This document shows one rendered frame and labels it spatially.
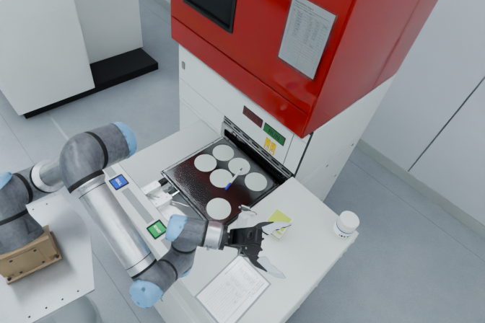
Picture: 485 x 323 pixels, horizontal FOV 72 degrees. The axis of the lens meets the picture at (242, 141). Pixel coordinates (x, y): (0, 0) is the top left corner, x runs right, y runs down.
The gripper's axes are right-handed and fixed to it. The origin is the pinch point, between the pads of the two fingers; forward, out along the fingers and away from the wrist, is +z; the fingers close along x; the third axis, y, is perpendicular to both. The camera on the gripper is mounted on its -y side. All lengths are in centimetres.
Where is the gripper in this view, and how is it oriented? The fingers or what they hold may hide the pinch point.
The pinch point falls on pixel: (289, 250)
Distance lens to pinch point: 100.8
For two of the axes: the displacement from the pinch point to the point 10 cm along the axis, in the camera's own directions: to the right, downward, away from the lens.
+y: -1.7, 4.0, 9.0
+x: -1.7, 8.9, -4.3
